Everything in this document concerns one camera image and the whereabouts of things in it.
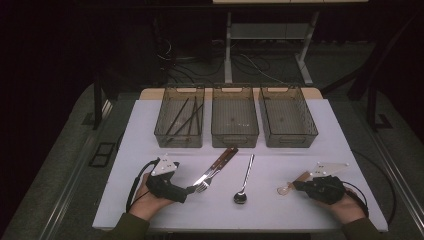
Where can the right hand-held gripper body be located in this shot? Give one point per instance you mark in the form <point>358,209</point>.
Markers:
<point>325,190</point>

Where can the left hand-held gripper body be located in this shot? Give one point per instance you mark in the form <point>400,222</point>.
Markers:
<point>163,186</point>

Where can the smoky plastic bin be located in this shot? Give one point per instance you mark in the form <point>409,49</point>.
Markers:
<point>173,126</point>
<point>290,116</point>
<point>233,113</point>

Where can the black chopstick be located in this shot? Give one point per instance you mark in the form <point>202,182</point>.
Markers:
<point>176,117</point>
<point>181,126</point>

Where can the long steel spoon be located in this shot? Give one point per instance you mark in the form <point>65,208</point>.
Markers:
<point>240,197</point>

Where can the person's left hand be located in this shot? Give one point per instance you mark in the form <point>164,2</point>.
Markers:
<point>145,205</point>

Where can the person's right hand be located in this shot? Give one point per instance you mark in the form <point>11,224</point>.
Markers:
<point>346,208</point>

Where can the black metal stand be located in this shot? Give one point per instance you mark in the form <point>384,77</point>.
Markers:
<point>97,106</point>
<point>372,106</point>

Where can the white metal-framed desk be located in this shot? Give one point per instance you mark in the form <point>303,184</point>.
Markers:
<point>266,31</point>

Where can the black floor outlet frame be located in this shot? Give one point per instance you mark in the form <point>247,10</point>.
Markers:
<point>101,154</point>

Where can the aluminium floor rail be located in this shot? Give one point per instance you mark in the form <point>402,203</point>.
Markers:
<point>398,180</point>
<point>65,193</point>

